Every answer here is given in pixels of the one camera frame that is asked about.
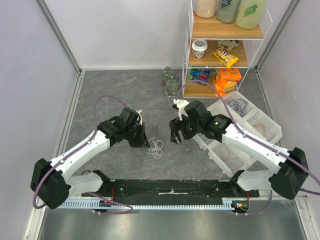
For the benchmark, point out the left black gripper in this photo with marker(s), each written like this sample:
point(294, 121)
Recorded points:
point(142, 140)

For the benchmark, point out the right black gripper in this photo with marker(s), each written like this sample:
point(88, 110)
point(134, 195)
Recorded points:
point(180, 128)

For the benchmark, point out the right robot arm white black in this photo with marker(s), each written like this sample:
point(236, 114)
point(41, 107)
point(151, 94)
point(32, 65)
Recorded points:
point(286, 169)

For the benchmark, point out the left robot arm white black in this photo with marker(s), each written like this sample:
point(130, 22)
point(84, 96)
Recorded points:
point(54, 181)

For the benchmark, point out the front clear glass bottle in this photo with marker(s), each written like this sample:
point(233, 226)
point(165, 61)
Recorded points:
point(171, 87)

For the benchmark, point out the clear glass bottle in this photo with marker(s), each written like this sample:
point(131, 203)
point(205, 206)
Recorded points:
point(166, 74)
point(171, 87)

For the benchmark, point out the rear clear glass bottle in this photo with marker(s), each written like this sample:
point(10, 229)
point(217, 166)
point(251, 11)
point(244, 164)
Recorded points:
point(166, 74)

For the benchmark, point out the blue sponge package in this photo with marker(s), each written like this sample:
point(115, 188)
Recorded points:
point(199, 74)

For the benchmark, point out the white compartment tray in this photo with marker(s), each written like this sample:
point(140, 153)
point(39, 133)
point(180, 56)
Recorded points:
point(248, 116)

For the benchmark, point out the orange snack boxes stack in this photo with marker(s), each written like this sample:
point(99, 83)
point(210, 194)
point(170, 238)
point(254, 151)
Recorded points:
point(225, 80)

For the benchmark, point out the white paper coffee cup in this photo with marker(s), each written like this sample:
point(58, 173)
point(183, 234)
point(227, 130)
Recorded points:
point(199, 46)

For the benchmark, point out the yellow candy bag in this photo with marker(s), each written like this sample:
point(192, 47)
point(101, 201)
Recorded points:
point(227, 59)

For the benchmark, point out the beige jar on shelf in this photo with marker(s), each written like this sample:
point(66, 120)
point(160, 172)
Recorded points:
point(205, 8)

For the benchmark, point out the grey green bottle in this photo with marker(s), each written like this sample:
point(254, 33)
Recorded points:
point(227, 10)

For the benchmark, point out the light green bottle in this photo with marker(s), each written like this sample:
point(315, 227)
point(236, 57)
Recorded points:
point(249, 13)

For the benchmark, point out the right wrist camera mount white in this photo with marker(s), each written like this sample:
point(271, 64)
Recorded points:
point(180, 104)

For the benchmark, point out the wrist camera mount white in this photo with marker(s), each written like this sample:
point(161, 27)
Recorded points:
point(139, 119)
point(180, 104)

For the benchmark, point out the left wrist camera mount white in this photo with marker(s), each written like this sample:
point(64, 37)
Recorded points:
point(139, 119)

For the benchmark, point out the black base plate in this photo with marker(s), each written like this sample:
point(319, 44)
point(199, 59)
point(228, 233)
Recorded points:
point(172, 192)

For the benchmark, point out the light blue cable duct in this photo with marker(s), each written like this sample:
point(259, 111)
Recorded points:
point(98, 204)

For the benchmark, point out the white wire shelf rack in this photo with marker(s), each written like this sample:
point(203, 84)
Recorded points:
point(244, 44)

